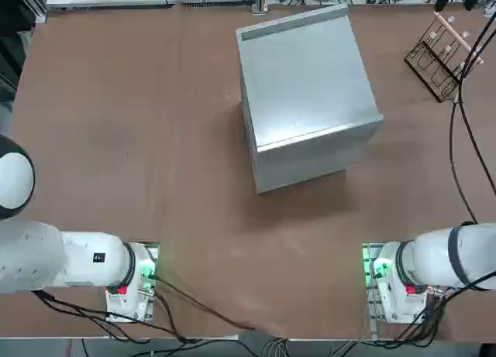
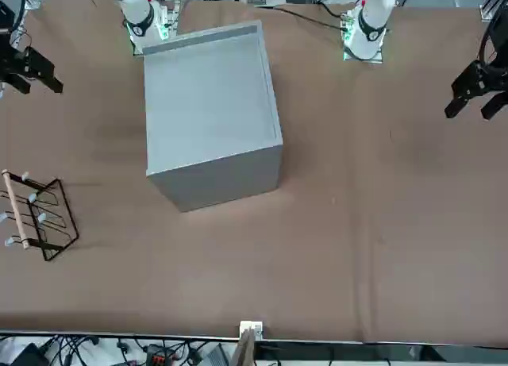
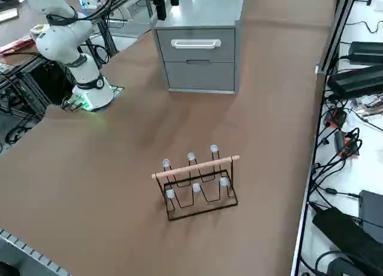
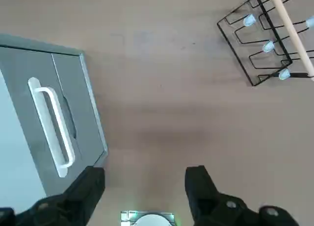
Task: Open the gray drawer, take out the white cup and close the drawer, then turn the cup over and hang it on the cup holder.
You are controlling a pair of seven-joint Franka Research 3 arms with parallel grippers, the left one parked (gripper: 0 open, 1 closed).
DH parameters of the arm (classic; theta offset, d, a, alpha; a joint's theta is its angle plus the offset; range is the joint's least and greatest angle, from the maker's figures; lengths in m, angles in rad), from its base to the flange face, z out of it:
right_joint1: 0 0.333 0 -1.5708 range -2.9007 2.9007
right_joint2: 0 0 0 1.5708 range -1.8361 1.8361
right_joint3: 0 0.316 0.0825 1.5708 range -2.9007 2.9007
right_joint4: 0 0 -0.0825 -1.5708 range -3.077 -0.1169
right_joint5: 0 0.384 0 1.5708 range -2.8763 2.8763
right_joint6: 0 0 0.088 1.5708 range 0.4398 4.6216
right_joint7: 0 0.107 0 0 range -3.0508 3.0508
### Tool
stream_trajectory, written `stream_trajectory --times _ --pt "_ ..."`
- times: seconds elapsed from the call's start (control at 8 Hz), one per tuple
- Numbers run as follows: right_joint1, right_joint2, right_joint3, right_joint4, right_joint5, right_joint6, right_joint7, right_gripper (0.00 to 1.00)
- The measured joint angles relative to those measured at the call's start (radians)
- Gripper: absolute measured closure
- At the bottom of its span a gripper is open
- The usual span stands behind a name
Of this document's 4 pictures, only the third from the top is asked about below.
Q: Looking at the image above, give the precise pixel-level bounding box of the red and black connector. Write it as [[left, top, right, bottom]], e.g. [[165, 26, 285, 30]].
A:
[[324, 107, 348, 129]]

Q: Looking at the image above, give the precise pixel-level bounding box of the black adapter with orange wires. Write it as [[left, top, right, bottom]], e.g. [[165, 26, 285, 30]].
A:
[[333, 129, 363, 159]]

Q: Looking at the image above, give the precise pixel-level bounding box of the black wire cup rack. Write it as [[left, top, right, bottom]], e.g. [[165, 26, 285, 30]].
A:
[[151, 144, 241, 222]]

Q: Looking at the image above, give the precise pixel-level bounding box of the power adapter brick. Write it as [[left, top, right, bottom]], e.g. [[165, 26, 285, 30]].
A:
[[312, 206, 383, 276], [348, 41, 383, 65], [327, 64, 383, 102], [358, 189, 383, 239]]

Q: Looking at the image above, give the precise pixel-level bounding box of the gray metal cabinet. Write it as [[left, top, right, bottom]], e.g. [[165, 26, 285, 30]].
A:
[[146, 0, 246, 95]]

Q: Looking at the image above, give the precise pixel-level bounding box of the grey slotted table rail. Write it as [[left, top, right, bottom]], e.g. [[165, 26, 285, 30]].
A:
[[0, 228, 72, 276]]

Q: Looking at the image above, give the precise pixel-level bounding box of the white drawer handle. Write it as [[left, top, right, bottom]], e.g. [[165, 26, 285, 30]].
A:
[[171, 38, 223, 50]]

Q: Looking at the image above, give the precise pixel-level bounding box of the aluminium frame post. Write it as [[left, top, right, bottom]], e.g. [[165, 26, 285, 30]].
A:
[[316, 0, 360, 75]]

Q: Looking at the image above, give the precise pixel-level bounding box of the gray drawer with slot grip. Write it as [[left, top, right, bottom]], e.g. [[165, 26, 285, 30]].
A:
[[163, 60, 236, 91]]

